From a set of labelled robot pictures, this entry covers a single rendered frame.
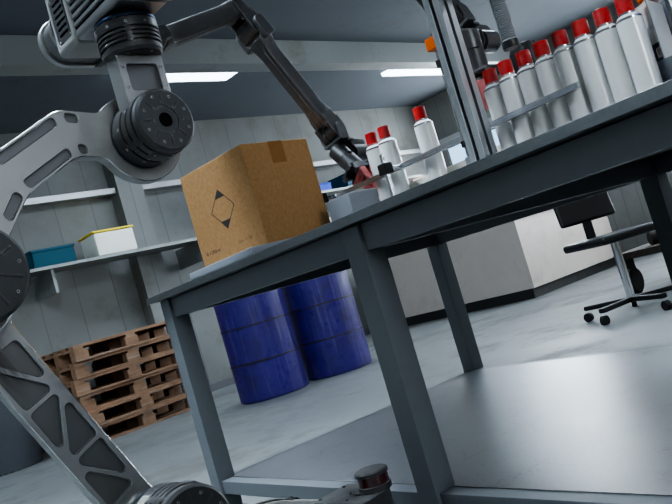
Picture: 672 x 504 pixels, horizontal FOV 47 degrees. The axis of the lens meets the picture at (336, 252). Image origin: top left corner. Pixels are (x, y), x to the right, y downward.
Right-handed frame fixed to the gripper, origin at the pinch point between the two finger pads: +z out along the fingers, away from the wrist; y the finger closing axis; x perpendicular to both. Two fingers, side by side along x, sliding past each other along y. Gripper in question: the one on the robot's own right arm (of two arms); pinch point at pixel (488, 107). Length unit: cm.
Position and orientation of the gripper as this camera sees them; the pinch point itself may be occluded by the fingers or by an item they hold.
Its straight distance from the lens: 199.8
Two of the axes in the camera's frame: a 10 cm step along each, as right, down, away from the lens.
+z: 2.7, 9.6, -0.4
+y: -5.9, 2.0, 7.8
